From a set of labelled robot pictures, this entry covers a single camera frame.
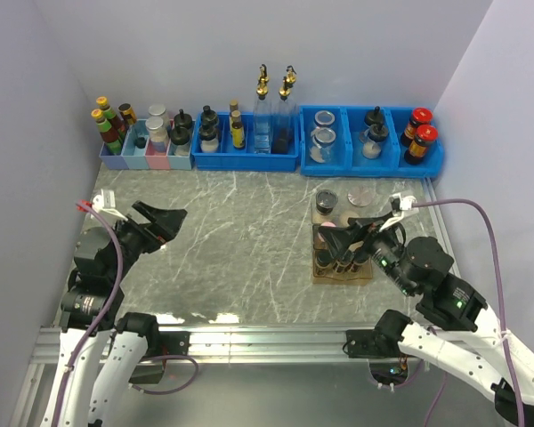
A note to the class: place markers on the red lid sauce jar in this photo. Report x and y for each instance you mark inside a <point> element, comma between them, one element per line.
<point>419,116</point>
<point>425,136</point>

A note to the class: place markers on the pale blue storage bin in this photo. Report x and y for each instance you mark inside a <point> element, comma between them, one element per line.
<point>180,163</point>

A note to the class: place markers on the front black top shaker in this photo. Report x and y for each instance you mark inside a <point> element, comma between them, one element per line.
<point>209,140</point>

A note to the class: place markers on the black shaker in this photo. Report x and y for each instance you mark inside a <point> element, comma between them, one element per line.
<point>209,140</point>
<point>209,116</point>

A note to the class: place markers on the rear silver lid jar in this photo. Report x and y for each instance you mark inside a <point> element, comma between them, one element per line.
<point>159,110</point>

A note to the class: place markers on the silver lid spice jar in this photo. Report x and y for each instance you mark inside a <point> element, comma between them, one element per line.
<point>357,198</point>

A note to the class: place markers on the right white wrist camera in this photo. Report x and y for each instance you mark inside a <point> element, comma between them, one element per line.
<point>403,205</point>

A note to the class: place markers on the front cork yellow bottle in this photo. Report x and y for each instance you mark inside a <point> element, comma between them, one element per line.
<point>237,130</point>

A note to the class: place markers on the pink storage bin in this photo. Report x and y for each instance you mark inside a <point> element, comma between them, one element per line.
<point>156,160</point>

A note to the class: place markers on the clear glass jar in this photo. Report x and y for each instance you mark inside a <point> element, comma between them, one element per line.
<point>322,150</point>
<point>324,119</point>

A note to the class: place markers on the front red lid sauce jar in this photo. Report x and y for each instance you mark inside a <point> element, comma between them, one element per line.
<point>425,136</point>

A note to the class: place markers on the blue divided crate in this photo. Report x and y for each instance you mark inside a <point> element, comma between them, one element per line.
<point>228,158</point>

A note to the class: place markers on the front red sauce bottle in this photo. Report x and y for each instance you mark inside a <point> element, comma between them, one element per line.
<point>108,133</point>

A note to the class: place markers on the front black pourer jar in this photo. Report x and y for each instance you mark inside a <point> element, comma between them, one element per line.
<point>180,139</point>

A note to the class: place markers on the rear red lid sauce jar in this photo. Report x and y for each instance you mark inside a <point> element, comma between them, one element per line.
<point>419,116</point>

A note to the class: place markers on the front silver lid jar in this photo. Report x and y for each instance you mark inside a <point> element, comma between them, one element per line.
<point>158,134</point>

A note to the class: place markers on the front clear glass jar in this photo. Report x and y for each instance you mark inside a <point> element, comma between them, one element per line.
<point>322,150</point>

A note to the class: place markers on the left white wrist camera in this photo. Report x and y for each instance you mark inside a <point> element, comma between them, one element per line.
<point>103,203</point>

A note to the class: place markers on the purple storage bin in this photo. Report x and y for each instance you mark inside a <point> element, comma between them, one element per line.
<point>112,161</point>

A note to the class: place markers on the rear black pourer jar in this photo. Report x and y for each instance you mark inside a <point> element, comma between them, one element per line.
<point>183,120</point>

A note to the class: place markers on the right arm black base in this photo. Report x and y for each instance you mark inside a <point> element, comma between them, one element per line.
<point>388,366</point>

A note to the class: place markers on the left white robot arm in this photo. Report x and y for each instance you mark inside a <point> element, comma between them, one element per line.
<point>98,351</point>

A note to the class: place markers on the rear black lid jar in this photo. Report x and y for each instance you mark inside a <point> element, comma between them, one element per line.
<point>375,116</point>

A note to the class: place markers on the large blue triple bin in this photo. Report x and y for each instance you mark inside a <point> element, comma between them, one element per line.
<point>345,159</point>

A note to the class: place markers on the red sauce bottle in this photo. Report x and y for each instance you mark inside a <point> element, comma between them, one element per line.
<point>112,116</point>
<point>108,133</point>

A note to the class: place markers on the front black lid sugar jar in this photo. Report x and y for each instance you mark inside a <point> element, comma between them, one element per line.
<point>372,140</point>

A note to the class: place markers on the rear clear glass jar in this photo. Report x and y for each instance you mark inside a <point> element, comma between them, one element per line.
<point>324,119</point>

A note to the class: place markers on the black pourer jar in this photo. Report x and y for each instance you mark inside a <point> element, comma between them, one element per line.
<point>183,120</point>
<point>180,139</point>

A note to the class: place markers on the rear red sauce bottle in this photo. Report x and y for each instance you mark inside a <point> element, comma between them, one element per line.
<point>112,116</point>

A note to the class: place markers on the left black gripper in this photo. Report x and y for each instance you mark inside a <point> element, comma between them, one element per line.
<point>165,223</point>

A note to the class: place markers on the light blue storage bin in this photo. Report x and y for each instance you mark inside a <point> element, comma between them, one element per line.
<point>135,157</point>

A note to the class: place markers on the dark yellow label bottle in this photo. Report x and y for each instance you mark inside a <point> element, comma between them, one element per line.
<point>127,113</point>

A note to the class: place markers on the small black cap bottle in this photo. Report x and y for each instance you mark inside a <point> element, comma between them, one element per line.
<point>322,261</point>

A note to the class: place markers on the rear black top shaker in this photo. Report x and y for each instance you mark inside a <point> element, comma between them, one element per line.
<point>209,116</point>

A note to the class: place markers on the small black cap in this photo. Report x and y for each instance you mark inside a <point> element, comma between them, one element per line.
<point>140,142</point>

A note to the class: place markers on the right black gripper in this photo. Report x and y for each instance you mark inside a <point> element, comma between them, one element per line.
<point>336,238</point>

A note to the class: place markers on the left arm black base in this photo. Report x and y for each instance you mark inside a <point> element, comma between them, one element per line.
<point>152,372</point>

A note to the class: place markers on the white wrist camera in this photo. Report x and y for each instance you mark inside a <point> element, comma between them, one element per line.
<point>103,203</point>
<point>403,205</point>

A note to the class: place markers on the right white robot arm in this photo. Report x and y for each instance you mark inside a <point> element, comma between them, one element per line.
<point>481,354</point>

